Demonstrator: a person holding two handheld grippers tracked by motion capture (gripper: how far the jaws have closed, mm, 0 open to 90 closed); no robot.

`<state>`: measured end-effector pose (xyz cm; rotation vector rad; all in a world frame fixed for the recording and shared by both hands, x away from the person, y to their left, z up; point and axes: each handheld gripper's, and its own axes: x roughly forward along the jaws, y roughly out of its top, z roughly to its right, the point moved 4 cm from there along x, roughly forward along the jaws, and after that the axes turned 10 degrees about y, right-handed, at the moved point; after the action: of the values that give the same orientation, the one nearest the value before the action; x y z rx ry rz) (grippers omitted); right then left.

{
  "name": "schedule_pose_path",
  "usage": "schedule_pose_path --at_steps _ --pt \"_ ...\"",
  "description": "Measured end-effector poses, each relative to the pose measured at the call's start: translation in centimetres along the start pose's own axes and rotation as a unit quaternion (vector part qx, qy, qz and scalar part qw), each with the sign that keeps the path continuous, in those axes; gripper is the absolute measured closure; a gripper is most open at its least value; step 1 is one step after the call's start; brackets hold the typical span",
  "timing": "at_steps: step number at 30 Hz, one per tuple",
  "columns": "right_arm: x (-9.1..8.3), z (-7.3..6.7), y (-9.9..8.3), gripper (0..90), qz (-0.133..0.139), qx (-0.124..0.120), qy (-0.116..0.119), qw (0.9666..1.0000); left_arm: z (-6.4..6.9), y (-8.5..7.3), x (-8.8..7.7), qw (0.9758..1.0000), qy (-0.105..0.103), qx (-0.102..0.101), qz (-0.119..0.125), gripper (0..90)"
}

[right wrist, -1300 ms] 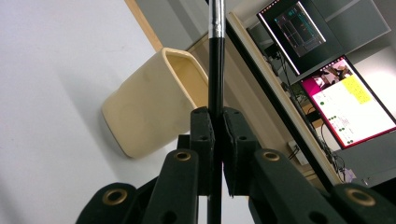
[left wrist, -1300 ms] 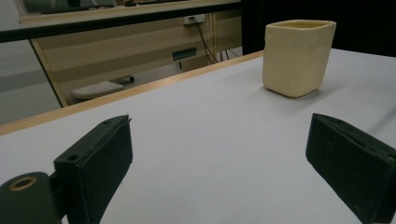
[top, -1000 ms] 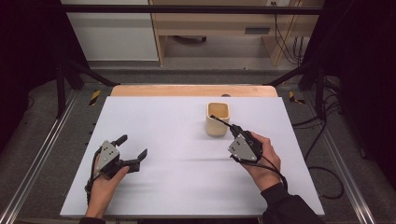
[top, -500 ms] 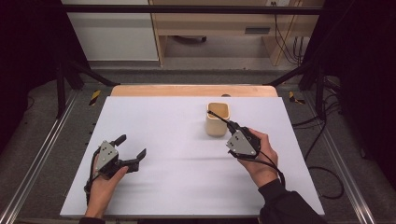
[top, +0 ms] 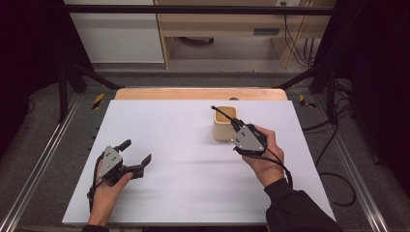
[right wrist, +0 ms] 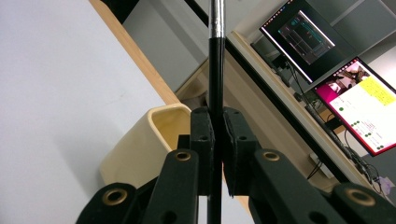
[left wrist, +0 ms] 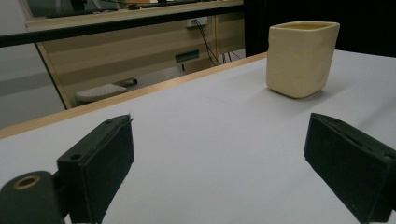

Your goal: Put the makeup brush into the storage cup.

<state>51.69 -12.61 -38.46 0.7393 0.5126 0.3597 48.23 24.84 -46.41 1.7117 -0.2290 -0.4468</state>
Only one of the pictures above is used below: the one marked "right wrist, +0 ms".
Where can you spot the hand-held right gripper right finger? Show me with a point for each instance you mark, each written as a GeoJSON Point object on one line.
{"type": "Point", "coordinates": [238, 149]}

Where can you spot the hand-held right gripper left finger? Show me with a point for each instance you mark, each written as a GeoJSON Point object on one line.
{"type": "Point", "coordinates": [204, 140]}

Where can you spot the black makeup brush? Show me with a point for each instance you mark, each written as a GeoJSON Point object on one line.
{"type": "Point", "coordinates": [216, 77]}

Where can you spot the cream square cup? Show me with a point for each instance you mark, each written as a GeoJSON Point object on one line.
{"type": "Point", "coordinates": [134, 149]}

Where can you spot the light wooden table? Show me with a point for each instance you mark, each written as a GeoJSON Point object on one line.
{"type": "Point", "coordinates": [140, 59]}

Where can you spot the black metal frame bar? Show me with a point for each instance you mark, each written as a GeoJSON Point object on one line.
{"type": "Point", "coordinates": [292, 119]}

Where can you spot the dark screen monitor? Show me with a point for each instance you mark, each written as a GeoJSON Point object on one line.
{"type": "Point", "coordinates": [305, 40]}

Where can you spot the beige wooden desk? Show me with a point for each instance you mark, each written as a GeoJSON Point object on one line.
{"type": "Point", "coordinates": [264, 102]}

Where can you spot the bright screen monitor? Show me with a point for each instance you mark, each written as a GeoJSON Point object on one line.
{"type": "Point", "coordinates": [358, 109]}

